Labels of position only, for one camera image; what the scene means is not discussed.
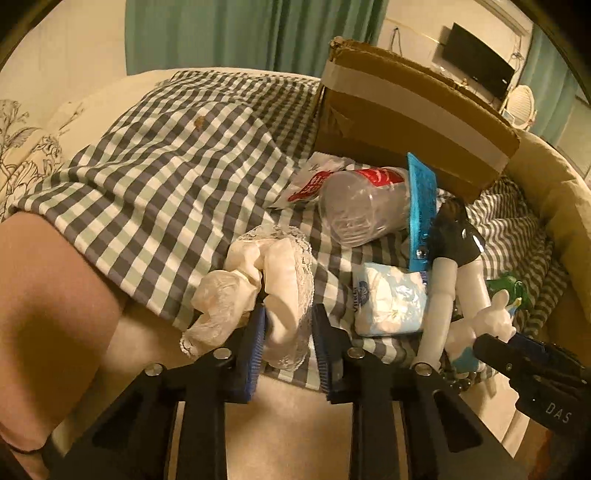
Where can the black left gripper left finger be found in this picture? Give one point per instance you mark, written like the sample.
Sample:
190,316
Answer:
172,417

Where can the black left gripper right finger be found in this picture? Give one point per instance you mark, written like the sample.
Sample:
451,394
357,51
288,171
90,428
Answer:
406,423

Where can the beige pillow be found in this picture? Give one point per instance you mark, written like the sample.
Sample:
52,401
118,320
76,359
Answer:
561,199

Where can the blue blister pill pack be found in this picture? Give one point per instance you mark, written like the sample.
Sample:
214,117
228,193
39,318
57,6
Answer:
423,189

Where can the translucent white tube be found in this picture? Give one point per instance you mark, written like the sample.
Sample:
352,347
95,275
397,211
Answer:
438,314

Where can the brown cardboard box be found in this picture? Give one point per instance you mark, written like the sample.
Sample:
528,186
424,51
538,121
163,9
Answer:
376,107

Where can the white tissue pack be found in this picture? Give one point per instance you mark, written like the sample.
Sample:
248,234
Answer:
388,301

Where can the red white sachet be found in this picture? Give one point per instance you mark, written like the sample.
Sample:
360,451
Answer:
307,182

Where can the person's bare leg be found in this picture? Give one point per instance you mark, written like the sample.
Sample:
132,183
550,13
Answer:
58,316

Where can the black white hair dryer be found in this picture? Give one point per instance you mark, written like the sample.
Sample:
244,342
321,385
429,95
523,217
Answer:
453,236

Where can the grey white checkered cloth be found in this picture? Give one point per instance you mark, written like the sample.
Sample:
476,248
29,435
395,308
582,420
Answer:
154,203

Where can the white lace sock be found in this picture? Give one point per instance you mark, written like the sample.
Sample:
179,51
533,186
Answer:
271,263

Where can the black wall television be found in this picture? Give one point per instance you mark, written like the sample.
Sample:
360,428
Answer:
478,61

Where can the green packet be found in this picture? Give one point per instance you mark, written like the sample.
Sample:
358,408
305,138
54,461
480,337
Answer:
519,297

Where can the teal right curtain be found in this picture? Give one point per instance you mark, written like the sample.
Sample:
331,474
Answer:
554,87

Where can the teal curtain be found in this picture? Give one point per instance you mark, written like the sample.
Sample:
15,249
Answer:
554,87
285,36

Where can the white rabbit figurine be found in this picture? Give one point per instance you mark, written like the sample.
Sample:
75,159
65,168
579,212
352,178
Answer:
495,320

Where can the floral white bedsheet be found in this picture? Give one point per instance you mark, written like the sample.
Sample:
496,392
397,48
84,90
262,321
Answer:
29,152

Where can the white oval mirror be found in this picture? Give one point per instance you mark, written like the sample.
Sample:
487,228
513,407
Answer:
518,108

